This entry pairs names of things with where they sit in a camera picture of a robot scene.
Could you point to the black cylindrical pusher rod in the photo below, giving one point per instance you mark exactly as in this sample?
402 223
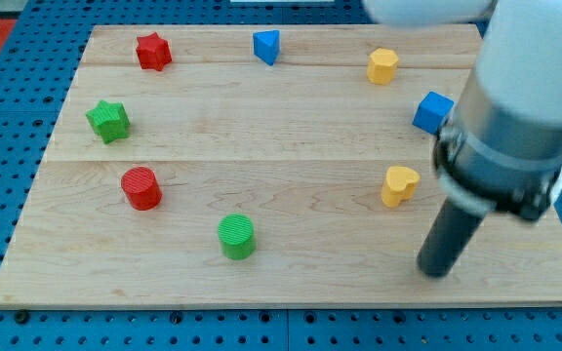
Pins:
447 238

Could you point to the green cylinder block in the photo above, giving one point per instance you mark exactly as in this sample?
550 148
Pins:
237 236

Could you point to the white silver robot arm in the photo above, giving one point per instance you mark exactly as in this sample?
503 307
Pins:
501 149

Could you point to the yellow heart block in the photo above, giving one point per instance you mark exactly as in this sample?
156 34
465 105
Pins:
399 184

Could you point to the blue cube block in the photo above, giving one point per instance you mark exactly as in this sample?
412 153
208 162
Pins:
432 112

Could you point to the yellow hexagon block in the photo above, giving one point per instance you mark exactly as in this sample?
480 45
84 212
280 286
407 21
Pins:
382 66

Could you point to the light wooden board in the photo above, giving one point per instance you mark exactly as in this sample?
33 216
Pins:
300 147

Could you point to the blue triangle block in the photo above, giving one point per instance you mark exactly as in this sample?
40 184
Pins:
266 45

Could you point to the red cylinder block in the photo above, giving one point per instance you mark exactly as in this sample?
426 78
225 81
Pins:
141 188

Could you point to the red star block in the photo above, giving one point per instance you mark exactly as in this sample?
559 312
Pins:
153 52

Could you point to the green star block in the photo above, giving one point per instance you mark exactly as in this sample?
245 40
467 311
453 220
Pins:
109 120

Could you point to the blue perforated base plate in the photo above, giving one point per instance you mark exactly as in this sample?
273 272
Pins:
41 43

